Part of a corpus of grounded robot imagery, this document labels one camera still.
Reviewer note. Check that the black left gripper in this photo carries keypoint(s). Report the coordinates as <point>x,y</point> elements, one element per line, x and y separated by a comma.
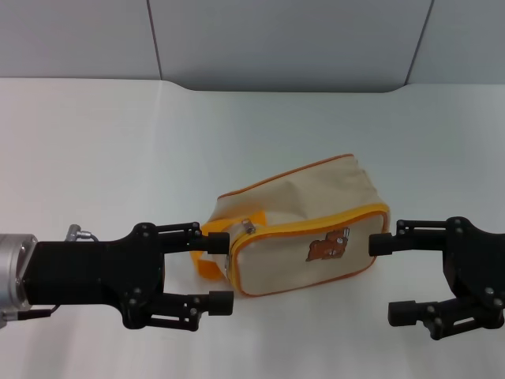
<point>90,272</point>

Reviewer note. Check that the beige food bag yellow trim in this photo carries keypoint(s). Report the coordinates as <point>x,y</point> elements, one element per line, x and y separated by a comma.
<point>300,221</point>

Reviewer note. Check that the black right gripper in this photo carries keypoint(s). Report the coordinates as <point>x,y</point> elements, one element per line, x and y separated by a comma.
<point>477,256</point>

